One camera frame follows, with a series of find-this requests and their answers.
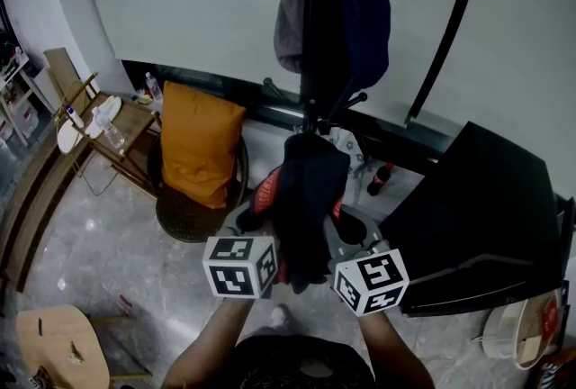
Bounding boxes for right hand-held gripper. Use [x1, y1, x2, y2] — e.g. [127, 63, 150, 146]
[323, 205, 410, 317]

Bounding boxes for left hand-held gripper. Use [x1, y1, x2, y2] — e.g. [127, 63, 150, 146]
[202, 202, 283, 301]

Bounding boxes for black garment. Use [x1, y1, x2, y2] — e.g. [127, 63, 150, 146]
[236, 132, 352, 294]

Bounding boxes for black coat rack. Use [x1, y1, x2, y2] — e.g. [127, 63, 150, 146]
[214, 0, 431, 134]

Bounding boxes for person's left forearm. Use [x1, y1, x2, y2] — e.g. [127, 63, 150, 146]
[161, 296, 257, 389]

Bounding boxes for person's right forearm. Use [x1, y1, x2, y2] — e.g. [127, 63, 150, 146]
[357, 310, 436, 389]

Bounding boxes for cola bottle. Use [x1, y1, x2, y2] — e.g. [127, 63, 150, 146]
[366, 161, 395, 197]

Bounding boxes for dark round chair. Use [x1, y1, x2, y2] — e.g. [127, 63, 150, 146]
[147, 132, 249, 244]

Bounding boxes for white flower-patterned cloth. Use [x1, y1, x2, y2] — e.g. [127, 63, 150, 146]
[321, 125, 368, 181]

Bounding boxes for orange cushion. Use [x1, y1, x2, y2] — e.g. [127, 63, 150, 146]
[160, 80, 248, 211]

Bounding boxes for black mini fridge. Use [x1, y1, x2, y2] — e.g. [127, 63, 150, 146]
[377, 121, 576, 319]

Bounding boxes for person's black patterned shirt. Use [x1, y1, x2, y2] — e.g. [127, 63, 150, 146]
[231, 335, 377, 389]

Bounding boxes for wooden gold-framed rack table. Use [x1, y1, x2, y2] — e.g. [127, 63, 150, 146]
[56, 71, 163, 199]

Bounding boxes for clear plastic water bottle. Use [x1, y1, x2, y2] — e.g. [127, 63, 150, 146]
[93, 106, 126, 149]
[144, 71, 163, 101]

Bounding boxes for white slippers pair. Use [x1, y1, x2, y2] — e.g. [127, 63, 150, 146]
[85, 96, 122, 140]

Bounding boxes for grey cap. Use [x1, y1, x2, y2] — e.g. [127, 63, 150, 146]
[274, 0, 307, 74]

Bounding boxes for navy cap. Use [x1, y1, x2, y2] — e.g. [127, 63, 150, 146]
[341, 0, 392, 91]

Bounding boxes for white blue-capped spray bottle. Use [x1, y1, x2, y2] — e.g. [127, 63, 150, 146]
[64, 104, 86, 130]

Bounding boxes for black curved pole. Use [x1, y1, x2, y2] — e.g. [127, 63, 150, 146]
[404, 0, 488, 130]

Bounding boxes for small white pieces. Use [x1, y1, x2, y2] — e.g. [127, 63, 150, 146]
[67, 341, 86, 365]

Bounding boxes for red packet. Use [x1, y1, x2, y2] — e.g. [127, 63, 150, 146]
[539, 303, 559, 337]

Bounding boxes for small cardboard box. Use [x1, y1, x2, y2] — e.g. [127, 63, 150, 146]
[521, 335, 548, 364]

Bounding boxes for light wooden low table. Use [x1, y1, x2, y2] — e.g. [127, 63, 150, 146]
[15, 304, 154, 389]

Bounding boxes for wooden board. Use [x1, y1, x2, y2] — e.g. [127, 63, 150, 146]
[43, 47, 86, 109]

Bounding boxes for white shelf unit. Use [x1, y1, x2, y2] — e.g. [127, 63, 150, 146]
[0, 49, 46, 145]

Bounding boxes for white wire-handled basket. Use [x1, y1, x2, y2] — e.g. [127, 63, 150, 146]
[472, 287, 563, 370]

